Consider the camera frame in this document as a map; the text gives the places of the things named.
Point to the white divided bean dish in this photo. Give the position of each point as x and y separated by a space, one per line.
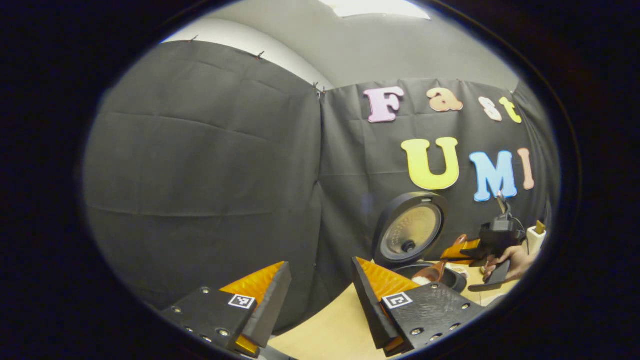
460 271

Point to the black backdrop cloth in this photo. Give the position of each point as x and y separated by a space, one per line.
200 175

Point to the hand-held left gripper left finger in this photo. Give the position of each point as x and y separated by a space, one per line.
272 305

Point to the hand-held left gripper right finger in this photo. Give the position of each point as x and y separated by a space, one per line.
367 300

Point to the dark grey rice cooker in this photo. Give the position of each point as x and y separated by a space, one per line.
410 230

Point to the white toaster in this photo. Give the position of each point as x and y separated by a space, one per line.
535 242

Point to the brown toast slice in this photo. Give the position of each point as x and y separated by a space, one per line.
540 227

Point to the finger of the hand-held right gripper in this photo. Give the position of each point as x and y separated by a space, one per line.
462 250

